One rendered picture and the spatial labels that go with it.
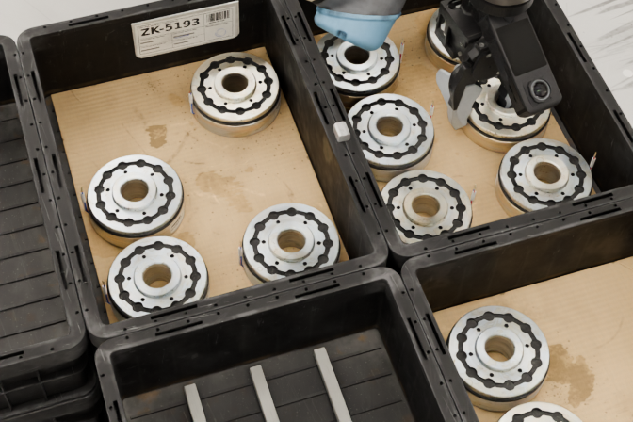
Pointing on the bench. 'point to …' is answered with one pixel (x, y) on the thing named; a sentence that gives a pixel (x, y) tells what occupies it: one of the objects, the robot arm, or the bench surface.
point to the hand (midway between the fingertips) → (482, 117)
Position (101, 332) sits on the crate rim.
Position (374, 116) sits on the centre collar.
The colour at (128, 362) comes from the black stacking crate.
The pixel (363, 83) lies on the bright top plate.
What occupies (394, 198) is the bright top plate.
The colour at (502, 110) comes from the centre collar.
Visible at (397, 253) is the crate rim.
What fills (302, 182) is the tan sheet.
